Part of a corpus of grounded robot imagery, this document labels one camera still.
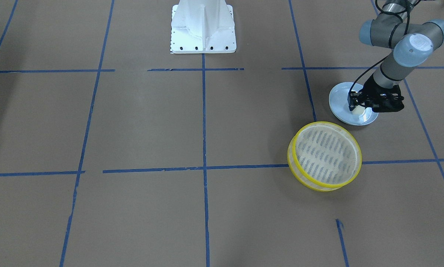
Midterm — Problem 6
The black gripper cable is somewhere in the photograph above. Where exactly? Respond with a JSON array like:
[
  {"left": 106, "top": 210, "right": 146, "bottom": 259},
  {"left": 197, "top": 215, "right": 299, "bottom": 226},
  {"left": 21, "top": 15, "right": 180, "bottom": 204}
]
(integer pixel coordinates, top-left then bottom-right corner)
[{"left": 349, "top": 0, "right": 411, "bottom": 95}]

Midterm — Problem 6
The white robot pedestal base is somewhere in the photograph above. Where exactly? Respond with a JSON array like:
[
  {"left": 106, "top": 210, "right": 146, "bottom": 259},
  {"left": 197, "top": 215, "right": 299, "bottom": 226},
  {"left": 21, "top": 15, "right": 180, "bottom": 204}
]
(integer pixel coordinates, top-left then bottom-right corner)
[{"left": 170, "top": 0, "right": 237, "bottom": 54}]

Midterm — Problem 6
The white steamed bun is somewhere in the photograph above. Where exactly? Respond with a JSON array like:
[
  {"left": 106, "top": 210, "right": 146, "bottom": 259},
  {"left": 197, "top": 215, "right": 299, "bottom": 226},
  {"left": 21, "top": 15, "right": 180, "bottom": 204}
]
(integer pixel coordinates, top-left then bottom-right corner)
[{"left": 351, "top": 105, "right": 366, "bottom": 116}]

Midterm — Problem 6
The yellow round steamer basket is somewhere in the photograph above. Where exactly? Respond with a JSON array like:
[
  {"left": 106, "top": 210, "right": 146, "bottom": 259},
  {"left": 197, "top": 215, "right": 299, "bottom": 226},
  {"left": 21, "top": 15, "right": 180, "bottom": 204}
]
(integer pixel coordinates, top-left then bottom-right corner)
[{"left": 286, "top": 121, "right": 362, "bottom": 192}]

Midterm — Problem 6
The light blue plate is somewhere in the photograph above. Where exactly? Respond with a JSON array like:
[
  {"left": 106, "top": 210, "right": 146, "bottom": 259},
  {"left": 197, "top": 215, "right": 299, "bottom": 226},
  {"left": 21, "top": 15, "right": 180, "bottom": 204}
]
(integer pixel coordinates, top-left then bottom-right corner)
[{"left": 329, "top": 82, "right": 378, "bottom": 126}]

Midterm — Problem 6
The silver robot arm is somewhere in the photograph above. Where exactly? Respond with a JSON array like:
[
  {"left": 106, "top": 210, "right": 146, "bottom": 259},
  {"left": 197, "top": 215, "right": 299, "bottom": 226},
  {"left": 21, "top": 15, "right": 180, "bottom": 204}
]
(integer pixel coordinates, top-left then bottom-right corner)
[{"left": 348, "top": 0, "right": 444, "bottom": 113}]

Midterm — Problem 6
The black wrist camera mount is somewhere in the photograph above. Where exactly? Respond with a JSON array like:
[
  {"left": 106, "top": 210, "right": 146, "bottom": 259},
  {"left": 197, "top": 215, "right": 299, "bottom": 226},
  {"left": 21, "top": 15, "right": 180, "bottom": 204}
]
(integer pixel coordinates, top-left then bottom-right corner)
[{"left": 371, "top": 85, "right": 405, "bottom": 113}]

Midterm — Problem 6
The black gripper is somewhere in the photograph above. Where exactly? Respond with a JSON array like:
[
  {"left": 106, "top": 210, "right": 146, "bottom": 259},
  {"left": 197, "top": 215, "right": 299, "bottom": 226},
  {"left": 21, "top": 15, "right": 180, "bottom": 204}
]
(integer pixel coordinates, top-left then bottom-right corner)
[{"left": 348, "top": 76, "right": 399, "bottom": 111}]

